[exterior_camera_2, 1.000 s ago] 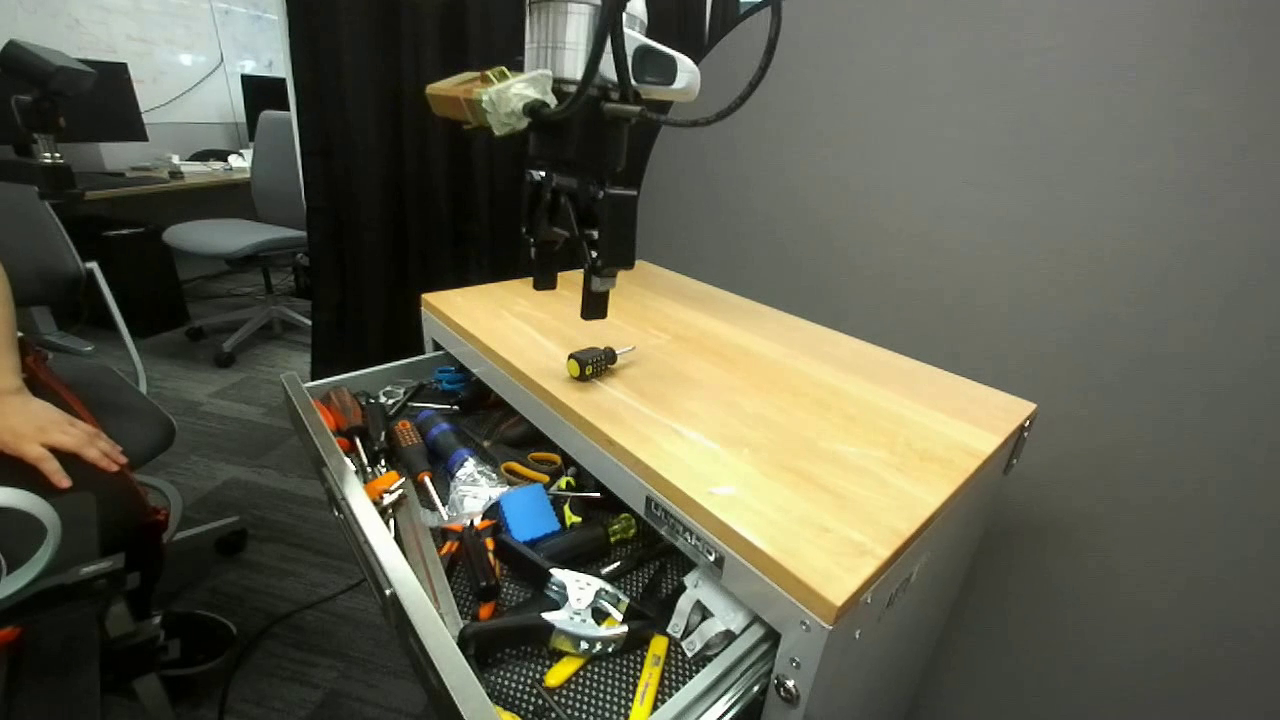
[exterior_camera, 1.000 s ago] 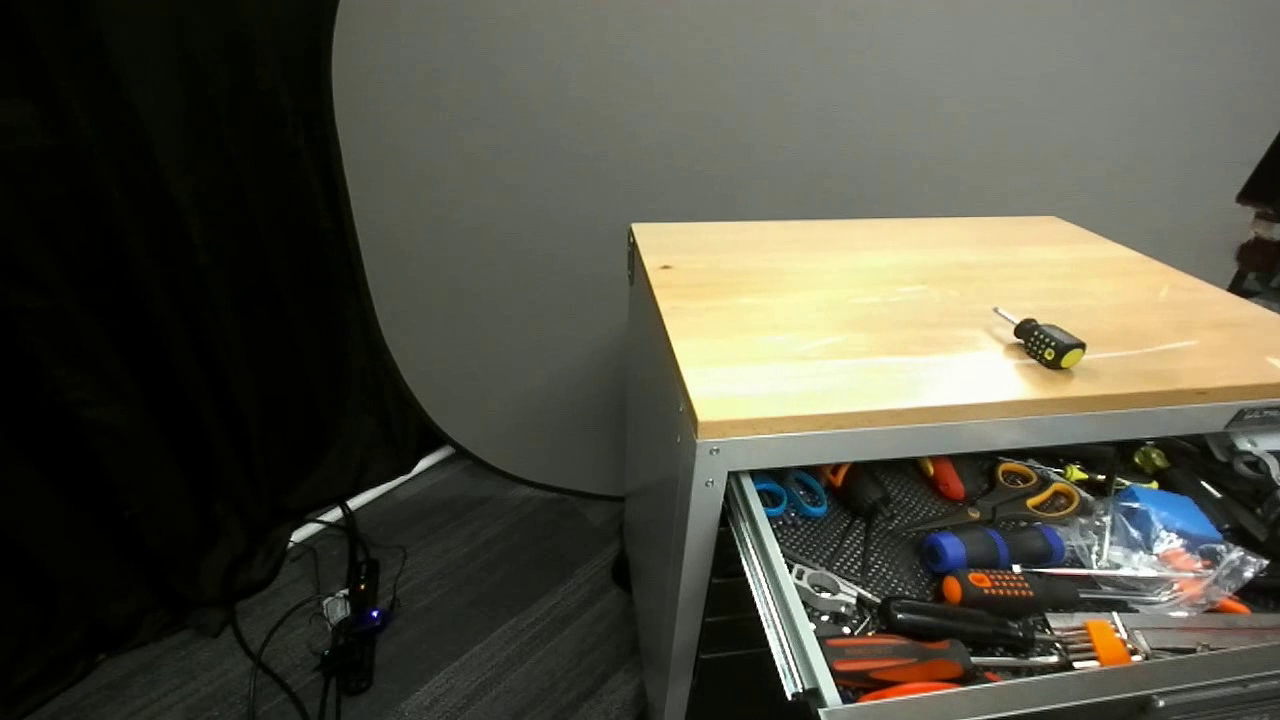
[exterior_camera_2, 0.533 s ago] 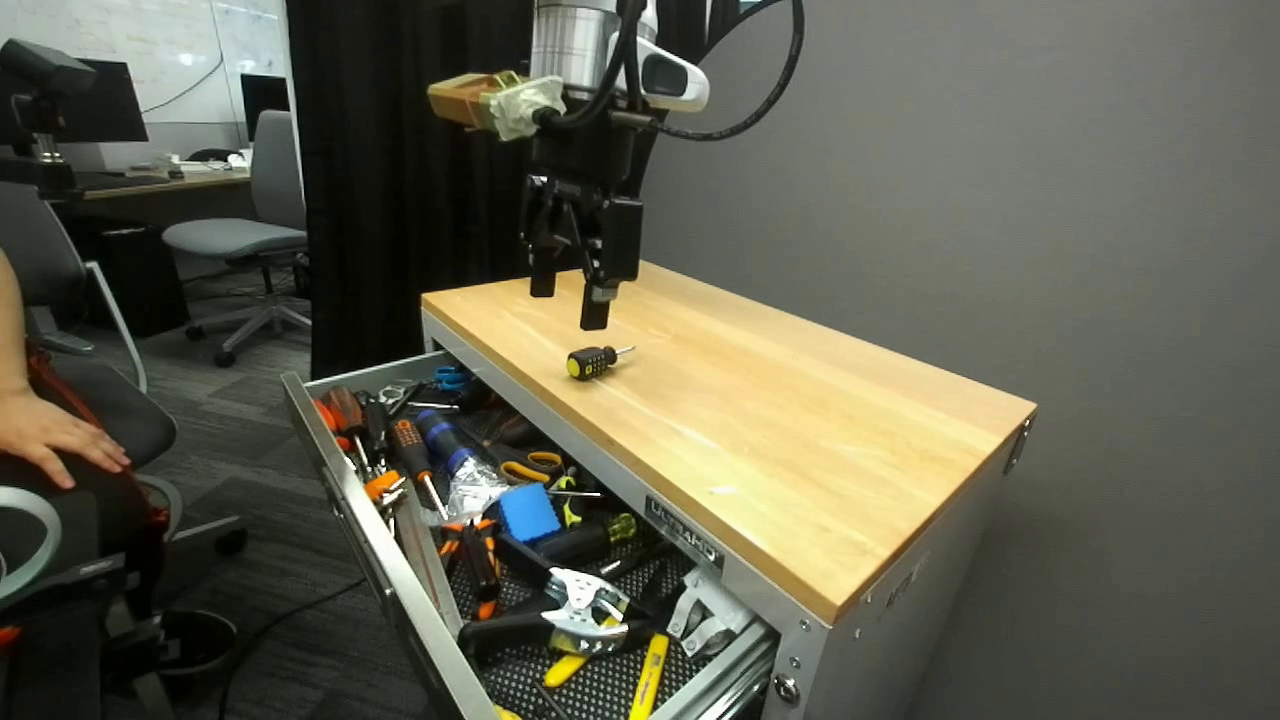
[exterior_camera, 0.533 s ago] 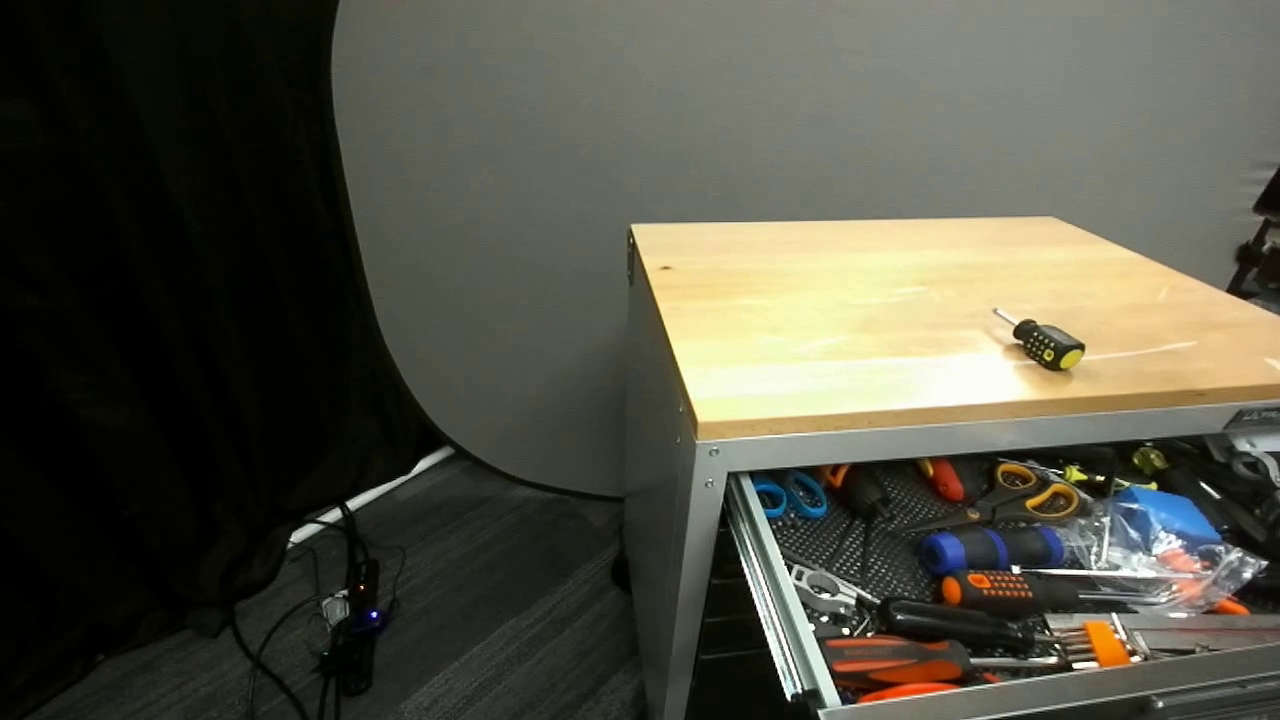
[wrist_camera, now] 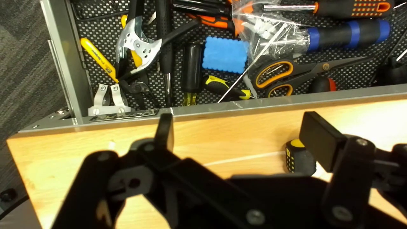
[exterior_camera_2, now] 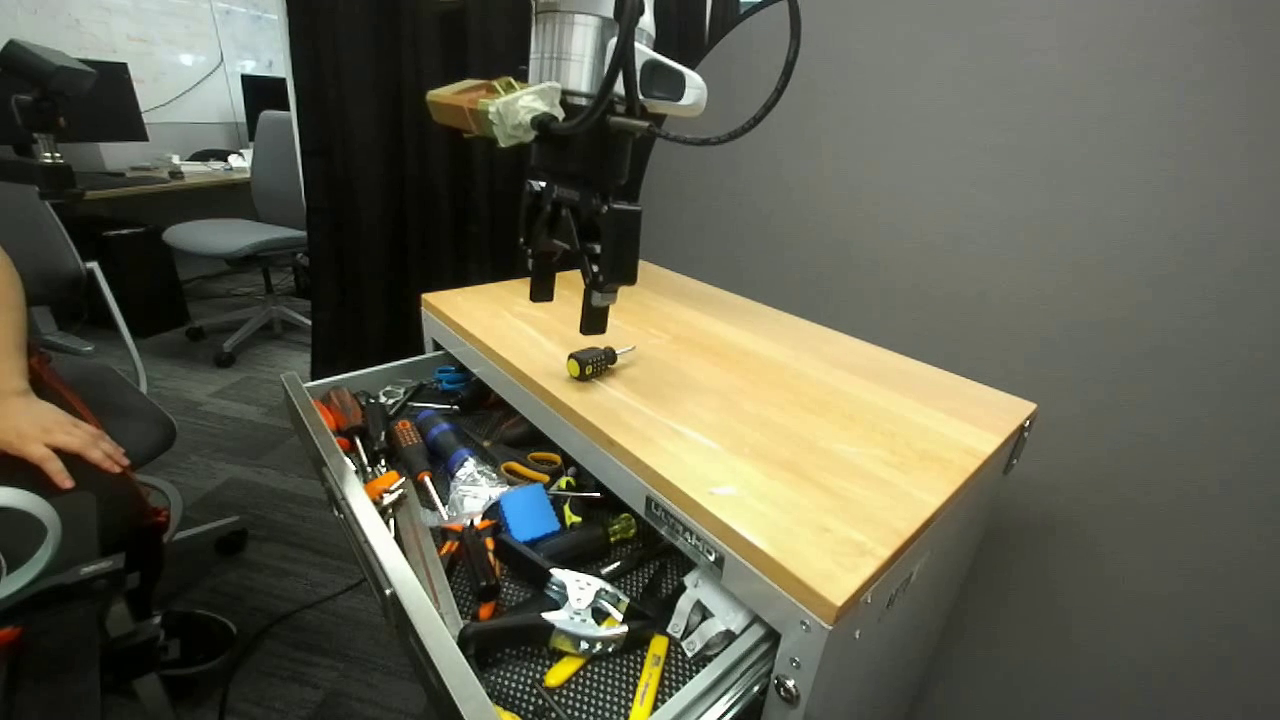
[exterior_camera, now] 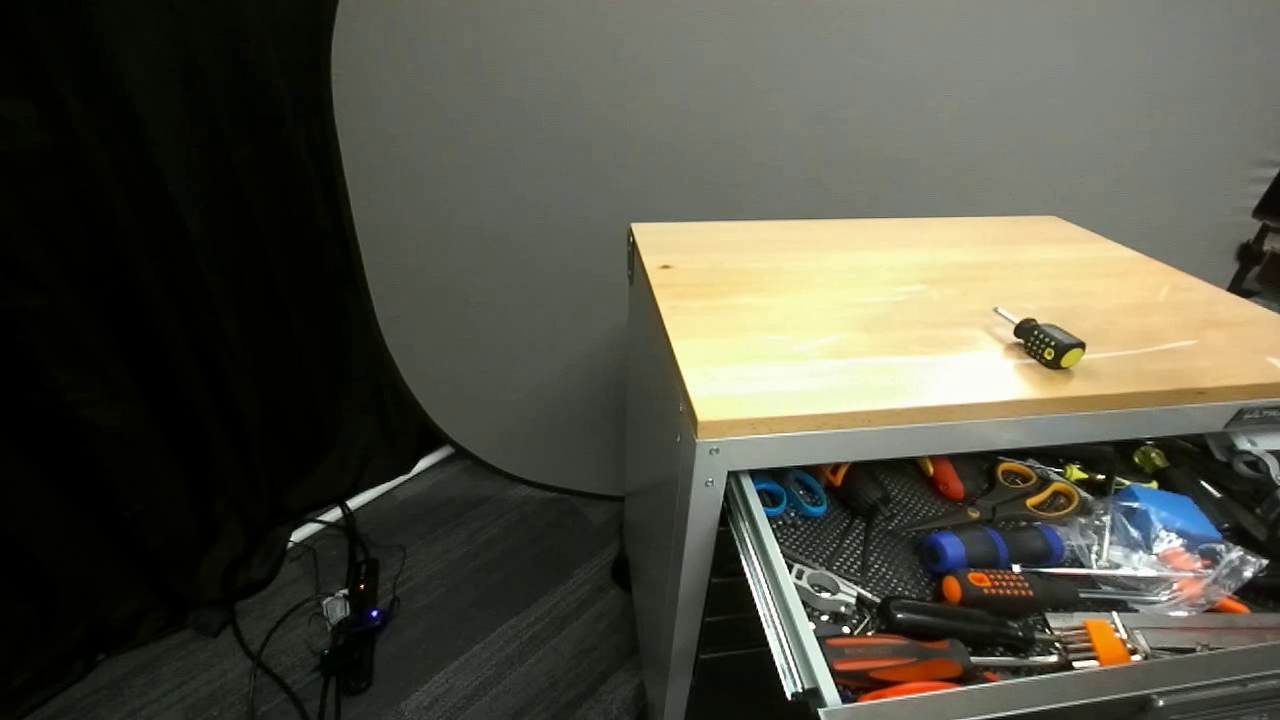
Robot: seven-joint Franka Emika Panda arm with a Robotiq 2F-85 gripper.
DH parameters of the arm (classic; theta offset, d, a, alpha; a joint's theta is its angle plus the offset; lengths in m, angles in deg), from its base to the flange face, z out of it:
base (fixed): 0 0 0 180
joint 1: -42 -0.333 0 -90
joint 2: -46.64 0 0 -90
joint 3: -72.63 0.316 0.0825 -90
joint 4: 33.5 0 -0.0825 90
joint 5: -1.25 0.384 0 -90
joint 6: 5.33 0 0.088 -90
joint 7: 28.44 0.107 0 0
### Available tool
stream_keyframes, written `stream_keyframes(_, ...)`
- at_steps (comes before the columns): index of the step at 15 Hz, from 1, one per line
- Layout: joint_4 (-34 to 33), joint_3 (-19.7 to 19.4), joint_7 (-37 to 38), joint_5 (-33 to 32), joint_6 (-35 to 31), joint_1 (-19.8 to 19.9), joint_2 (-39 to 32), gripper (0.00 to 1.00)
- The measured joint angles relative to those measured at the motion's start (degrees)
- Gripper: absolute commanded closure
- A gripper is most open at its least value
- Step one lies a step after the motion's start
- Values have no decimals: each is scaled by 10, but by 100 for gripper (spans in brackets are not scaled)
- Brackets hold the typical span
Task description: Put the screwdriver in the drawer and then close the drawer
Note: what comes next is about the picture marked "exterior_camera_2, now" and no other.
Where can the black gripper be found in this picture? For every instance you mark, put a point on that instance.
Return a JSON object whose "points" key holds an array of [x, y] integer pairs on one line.
{"points": [[593, 152]]}

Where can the stubby black yellow screwdriver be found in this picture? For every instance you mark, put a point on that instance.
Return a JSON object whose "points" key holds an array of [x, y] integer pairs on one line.
{"points": [[591, 361]]}

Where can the grey metal cabinet drawer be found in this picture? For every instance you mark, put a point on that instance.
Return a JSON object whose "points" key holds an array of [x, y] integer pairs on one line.
{"points": [[413, 595]]}

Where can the person's bare forearm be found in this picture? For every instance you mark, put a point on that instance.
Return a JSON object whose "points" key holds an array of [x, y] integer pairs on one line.
{"points": [[10, 335]]}

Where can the red and black screwdriver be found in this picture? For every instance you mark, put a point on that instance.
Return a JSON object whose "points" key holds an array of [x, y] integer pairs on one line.
{"points": [[413, 455]]}

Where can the black mesh drawer liner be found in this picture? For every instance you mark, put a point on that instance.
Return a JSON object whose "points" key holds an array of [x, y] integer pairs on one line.
{"points": [[601, 692]]}

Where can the person's bare hand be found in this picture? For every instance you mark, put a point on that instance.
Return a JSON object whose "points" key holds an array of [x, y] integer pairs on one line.
{"points": [[51, 431]]}

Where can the black curtain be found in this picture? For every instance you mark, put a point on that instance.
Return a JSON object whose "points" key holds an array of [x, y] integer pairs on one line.
{"points": [[403, 224]]}

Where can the small blue tool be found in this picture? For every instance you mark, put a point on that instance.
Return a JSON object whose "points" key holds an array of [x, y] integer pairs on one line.
{"points": [[448, 381]]}

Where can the grey tool cabinet wooden top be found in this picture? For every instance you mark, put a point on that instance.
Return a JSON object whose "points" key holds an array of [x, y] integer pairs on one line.
{"points": [[745, 403]]}

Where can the blue foam block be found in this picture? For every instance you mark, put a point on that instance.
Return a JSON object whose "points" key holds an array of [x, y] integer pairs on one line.
{"points": [[530, 515]]}

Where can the black and yellow tool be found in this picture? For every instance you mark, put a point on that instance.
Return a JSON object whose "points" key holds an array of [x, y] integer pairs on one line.
{"points": [[601, 535]]}

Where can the orange and black pliers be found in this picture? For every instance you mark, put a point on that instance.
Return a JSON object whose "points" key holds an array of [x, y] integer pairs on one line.
{"points": [[473, 555]]}

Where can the grey office chair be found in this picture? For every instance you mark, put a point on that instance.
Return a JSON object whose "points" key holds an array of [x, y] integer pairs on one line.
{"points": [[233, 237]]}

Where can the small black computer monitor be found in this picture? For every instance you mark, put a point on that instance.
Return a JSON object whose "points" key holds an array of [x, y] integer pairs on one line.
{"points": [[266, 101]]}

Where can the silver spring clamp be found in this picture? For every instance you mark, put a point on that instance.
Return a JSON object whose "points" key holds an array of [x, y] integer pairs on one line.
{"points": [[591, 606]]}

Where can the wooden office desk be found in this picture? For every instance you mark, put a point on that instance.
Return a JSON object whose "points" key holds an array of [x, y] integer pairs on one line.
{"points": [[172, 190]]}

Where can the black waste bin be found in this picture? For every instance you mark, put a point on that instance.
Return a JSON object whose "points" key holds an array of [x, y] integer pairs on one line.
{"points": [[141, 282]]}

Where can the grey rounded partition panel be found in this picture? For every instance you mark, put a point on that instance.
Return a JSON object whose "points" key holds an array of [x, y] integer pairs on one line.
{"points": [[1014, 201]]}

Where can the black office chair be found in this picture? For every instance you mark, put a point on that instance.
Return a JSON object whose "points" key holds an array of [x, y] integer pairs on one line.
{"points": [[135, 422]]}

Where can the large black computer monitor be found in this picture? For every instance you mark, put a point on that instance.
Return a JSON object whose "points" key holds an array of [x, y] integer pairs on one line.
{"points": [[116, 107]]}

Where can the person's dark clothed leg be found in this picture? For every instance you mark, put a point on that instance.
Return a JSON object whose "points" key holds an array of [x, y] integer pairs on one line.
{"points": [[82, 515]]}

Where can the tape-wrapped wrist camera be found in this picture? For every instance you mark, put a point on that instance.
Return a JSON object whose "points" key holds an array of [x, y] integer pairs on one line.
{"points": [[492, 110]]}

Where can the silver metal bracket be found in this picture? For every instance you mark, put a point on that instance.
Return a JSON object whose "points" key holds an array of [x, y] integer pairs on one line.
{"points": [[704, 618]]}

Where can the white wall whiteboard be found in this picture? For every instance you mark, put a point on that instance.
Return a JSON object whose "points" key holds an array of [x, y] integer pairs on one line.
{"points": [[185, 52]]}

